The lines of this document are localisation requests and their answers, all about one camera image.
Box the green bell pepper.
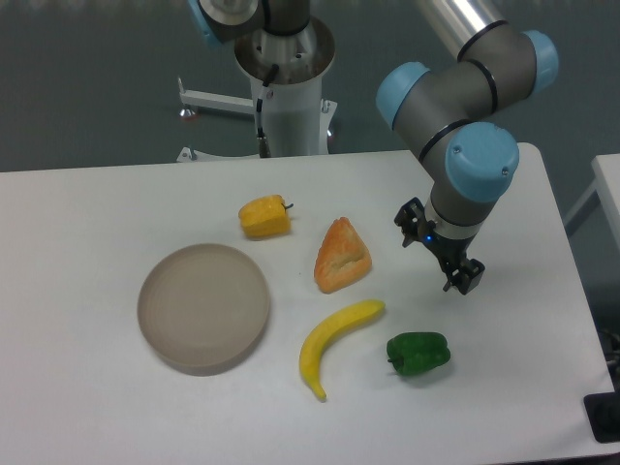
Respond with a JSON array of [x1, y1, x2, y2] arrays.
[[386, 332, 451, 377]]

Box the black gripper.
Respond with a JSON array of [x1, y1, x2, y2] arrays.
[[394, 198, 485, 295]]

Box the orange bread wedge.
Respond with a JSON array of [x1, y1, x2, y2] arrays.
[[314, 217, 372, 294]]

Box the white side table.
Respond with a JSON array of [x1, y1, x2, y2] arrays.
[[563, 153, 620, 244]]

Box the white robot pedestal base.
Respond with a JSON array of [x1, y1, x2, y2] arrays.
[[177, 16, 337, 158]]

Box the yellow bell pepper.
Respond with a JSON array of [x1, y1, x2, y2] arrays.
[[238, 195, 294, 239]]

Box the yellow banana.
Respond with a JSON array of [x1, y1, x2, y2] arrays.
[[298, 299, 386, 402]]

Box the beige round plate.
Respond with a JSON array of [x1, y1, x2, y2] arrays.
[[137, 243, 270, 376]]

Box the black clamp at table edge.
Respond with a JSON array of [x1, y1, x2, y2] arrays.
[[583, 391, 620, 444]]

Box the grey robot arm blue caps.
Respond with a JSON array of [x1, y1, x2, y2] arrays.
[[189, 1, 559, 294]]

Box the black cable on pedestal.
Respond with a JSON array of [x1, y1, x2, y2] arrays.
[[255, 63, 280, 159]]

